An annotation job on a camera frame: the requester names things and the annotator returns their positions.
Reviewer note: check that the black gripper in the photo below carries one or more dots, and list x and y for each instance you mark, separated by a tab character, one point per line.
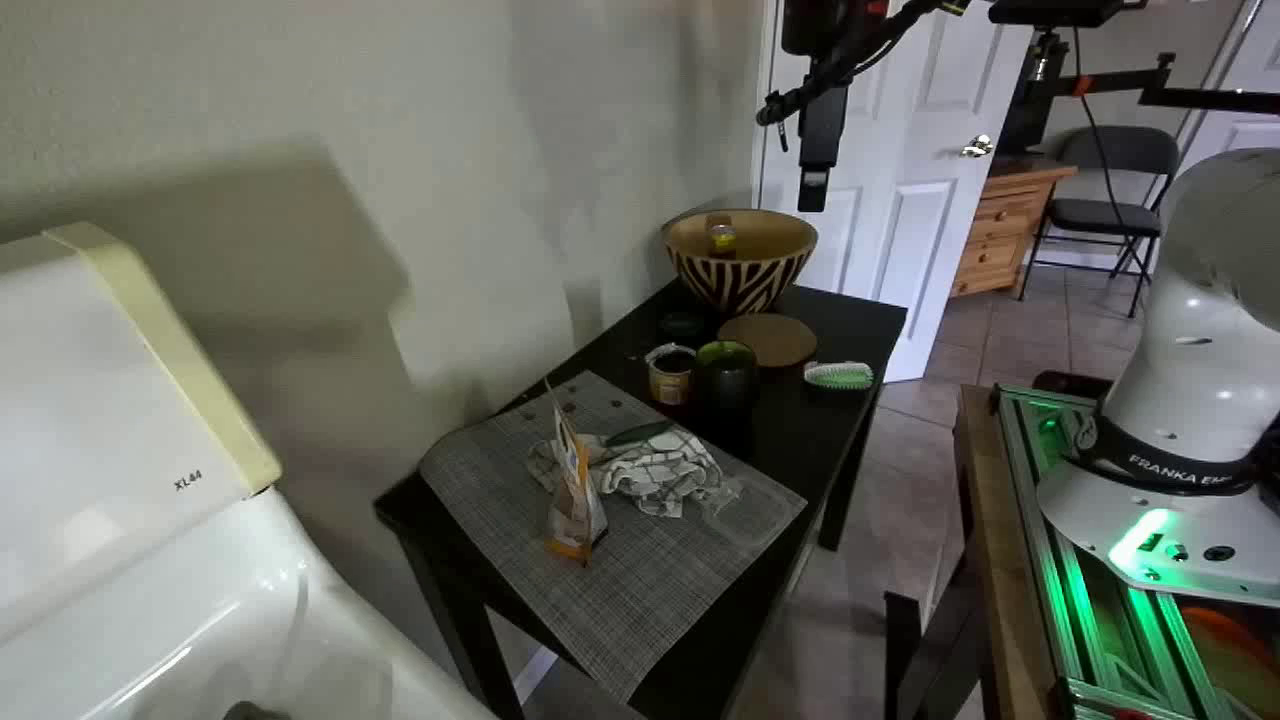
828	125

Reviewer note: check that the small green plastic piece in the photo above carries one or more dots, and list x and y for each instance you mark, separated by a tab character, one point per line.
635	432

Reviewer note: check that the white checkered towel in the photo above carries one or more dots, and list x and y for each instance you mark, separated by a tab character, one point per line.
665	474

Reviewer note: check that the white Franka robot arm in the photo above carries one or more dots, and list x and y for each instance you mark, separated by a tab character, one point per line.
1201	362

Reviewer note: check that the zebra patterned wooden bowl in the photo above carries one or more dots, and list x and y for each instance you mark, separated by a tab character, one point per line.
742	280

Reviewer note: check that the round cork coaster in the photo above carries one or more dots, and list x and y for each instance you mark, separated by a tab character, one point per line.
764	342

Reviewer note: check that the metal door knob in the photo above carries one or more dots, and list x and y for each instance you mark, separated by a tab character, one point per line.
978	146

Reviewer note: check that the wooden drawer dresser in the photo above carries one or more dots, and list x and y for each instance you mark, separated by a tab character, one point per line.
1004	224

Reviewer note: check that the dark green cup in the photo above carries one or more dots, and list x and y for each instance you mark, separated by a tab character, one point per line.
727	387

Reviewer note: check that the small green cup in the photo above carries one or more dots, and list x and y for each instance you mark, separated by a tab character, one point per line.
671	380

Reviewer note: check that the black side table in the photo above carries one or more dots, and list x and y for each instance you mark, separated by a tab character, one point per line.
800	432

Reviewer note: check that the orange snack pouch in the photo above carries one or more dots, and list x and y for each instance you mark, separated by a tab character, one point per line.
576	514

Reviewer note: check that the wooden robot mounting table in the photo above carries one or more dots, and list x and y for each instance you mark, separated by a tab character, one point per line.
993	562

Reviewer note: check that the grey woven placemat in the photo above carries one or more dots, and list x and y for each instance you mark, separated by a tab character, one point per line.
654	585

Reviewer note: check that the white closet door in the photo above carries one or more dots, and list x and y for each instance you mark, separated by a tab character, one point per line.
1244	55

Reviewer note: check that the white stove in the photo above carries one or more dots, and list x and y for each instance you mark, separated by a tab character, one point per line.
120	440

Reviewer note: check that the black camera stand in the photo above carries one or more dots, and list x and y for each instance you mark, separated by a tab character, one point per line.
1024	105

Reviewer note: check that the green lit metal rail frame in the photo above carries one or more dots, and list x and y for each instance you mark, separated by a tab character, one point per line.
1067	585

